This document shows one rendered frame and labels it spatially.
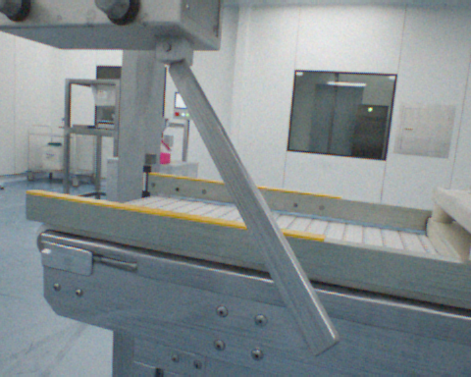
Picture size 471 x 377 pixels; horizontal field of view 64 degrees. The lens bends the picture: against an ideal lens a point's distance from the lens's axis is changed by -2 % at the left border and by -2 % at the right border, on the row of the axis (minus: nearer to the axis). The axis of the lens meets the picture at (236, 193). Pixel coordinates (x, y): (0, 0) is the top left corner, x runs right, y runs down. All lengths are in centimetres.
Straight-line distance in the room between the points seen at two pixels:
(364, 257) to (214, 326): 17
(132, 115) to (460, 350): 61
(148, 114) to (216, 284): 43
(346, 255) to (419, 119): 530
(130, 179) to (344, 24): 525
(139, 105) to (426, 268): 56
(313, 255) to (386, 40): 548
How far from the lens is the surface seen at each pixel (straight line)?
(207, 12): 42
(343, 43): 577
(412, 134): 561
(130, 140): 75
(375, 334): 38
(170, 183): 69
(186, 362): 50
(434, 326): 38
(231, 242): 37
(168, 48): 40
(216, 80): 605
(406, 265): 36
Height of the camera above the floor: 107
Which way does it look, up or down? 9 degrees down
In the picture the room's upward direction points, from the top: 5 degrees clockwise
